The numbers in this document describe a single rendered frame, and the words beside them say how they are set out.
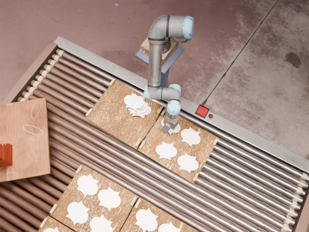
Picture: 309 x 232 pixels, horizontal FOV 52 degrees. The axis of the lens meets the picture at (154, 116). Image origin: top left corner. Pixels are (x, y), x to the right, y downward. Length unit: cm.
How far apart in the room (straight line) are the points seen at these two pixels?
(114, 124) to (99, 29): 179
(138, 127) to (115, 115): 18
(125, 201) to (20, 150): 71
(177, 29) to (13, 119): 116
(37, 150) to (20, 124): 21
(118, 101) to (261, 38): 211
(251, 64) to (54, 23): 222
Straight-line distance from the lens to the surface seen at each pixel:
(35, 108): 215
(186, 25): 174
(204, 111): 217
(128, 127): 209
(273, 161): 219
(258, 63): 359
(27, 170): 203
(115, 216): 198
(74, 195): 203
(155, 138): 206
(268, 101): 341
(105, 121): 212
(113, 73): 229
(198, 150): 206
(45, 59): 242
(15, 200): 215
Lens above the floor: 290
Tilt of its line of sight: 68 degrees down
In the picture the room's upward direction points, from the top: 2 degrees clockwise
